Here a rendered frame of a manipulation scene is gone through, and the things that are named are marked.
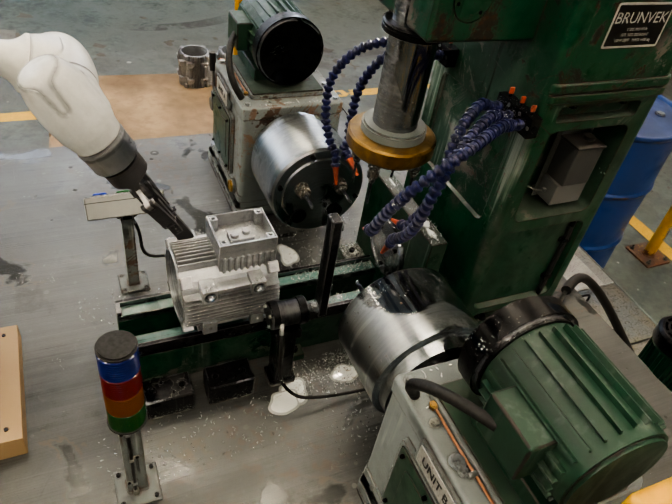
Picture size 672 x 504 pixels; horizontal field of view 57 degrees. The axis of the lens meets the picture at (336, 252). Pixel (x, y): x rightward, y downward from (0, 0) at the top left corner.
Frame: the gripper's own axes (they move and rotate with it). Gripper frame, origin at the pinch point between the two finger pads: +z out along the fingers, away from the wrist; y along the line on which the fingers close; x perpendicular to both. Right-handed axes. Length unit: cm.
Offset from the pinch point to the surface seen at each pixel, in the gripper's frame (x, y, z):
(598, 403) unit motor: -43, -73, -3
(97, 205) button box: 14.4, 16.7, -3.3
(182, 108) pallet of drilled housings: 9, 218, 106
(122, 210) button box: 10.9, 15.7, 0.5
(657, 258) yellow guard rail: -170, 49, 226
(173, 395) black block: 18.4, -21.7, 18.9
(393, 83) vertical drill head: -50, -9, -10
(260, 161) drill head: -20.3, 25.9, 16.3
